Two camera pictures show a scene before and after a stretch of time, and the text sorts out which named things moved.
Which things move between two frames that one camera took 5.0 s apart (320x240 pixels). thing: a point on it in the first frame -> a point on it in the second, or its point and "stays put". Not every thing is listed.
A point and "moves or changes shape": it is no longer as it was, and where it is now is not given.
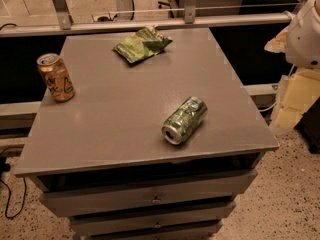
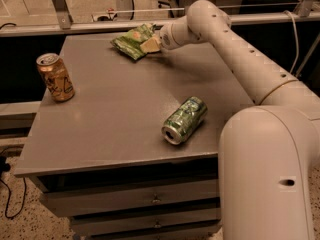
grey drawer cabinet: [102, 159] stays put
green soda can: [184, 120] stays put
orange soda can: [57, 77] stays put
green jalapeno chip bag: [142, 44] moves or changes shape
